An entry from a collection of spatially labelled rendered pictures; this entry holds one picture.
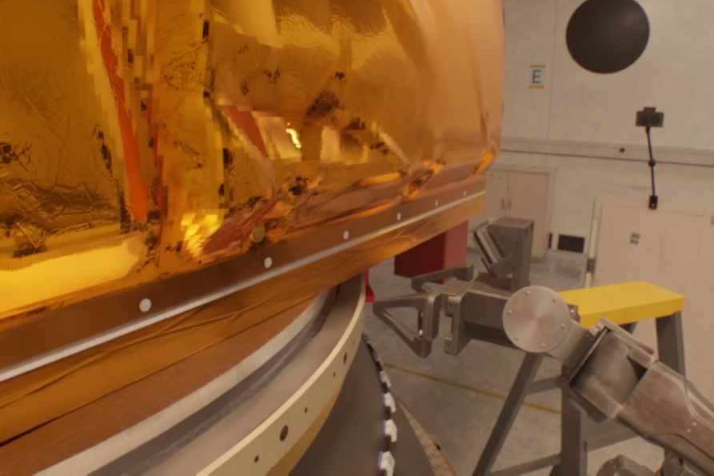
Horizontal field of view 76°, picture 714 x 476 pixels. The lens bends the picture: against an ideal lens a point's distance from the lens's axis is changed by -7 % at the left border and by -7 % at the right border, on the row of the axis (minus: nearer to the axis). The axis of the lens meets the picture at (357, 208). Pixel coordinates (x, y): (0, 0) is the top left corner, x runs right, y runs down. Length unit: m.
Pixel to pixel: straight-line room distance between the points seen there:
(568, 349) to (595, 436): 0.98
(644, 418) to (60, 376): 0.47
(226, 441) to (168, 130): 0.26
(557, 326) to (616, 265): 3.14
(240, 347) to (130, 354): 0.11
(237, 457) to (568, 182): 7.25
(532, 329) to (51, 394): 0.38
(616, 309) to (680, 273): 2.22
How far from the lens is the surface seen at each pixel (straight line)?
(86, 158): 0.36
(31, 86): 0.34
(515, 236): 0.50
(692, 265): 3.58
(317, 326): 0.66
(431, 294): 0.50
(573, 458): 1.42
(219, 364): 0.48
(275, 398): 0.50
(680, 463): 0.98
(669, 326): 1.58
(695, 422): 0.48
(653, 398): 0.49
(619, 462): 0.96
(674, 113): 7.46
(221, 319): 0.51
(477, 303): 0.51
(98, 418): 0.43
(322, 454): 0.64
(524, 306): 0.45
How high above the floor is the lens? 1.98
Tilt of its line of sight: 11 degrees down
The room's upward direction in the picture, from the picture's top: 1 degrees clockwise
